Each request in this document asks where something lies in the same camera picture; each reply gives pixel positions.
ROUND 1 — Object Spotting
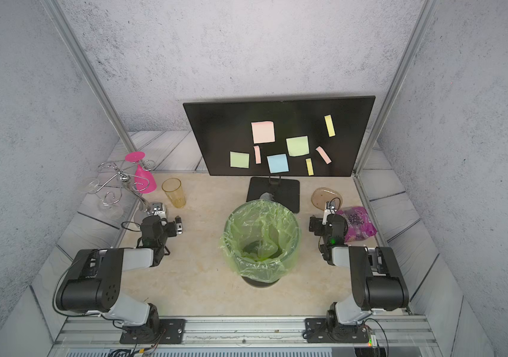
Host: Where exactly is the yellow narrow sticky note bottom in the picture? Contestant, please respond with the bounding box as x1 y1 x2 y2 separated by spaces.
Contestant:
305 159 314 176

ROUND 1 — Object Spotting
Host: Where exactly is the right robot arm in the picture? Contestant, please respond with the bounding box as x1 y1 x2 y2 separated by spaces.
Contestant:
303 214 409 344

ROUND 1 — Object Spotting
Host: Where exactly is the black monitor stand base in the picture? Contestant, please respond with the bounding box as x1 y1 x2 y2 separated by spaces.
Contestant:
246 176 300 214

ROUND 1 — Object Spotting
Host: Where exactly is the pink wine glass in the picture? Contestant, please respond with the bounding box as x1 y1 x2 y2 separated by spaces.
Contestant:
125 151 157 194

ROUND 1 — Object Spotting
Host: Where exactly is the aluminium frame post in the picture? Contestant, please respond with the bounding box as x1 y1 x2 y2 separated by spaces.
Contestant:
41 0 136 152
353 0 439 176

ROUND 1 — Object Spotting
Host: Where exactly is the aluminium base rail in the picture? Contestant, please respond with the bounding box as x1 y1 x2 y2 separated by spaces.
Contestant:
48 314 442 357

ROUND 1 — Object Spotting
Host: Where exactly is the right aluminium frame post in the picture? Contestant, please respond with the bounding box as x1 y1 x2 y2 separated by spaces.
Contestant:
353 0 439 176

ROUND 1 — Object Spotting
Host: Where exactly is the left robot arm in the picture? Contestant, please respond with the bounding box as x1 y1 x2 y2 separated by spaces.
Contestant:
52 216 185 345

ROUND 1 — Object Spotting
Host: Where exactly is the purple snack bag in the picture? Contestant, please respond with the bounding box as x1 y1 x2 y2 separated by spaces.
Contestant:
336 206 377 242

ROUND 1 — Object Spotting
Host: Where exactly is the blue sticky note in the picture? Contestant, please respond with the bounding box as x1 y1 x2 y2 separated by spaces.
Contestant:
267 154 289 174

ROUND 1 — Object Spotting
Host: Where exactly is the large pink sticky note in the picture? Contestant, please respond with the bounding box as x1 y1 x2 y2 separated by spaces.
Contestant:
251 121 276 144

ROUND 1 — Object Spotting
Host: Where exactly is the green plastic bin liner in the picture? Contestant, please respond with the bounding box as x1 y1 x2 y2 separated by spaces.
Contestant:
219 198 302 284

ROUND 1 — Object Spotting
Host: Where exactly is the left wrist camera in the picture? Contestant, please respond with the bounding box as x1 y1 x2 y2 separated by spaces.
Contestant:
148 202 168 219

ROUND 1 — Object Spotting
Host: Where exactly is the small pink narrow sticky note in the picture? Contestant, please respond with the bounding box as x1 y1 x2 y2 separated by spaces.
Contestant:
254 145 262 165

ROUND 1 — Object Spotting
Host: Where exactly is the black trash bin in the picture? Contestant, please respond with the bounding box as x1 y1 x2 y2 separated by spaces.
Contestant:
229 200 297 289

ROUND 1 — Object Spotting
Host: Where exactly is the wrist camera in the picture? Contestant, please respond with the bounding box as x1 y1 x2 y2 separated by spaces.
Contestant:
148 202 168 219
322 199 337 225

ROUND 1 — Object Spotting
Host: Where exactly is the left aluminium frame post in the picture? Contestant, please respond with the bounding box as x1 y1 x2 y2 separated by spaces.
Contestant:
41 0 136 152

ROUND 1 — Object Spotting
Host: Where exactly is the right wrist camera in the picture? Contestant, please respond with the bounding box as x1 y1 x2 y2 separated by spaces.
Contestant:
322 199 337 225

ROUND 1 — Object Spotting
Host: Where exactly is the yellow narrow sticky note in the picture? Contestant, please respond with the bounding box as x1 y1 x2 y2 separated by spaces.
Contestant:
324 115 336 137
305 159 314 176

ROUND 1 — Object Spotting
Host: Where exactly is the black computer monitor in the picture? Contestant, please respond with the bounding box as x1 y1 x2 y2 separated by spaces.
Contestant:
183 96 375 177

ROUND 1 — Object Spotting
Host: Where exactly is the yellow narrow sticky note top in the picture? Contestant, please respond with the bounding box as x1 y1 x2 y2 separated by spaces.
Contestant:
324 115 336 137

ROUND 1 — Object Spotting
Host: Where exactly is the light green sticky note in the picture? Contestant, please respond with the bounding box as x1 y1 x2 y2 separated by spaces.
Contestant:
286 136 310 157

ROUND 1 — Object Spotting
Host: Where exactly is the amber plastic cup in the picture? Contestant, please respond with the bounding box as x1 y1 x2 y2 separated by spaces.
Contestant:
162 178 186 208

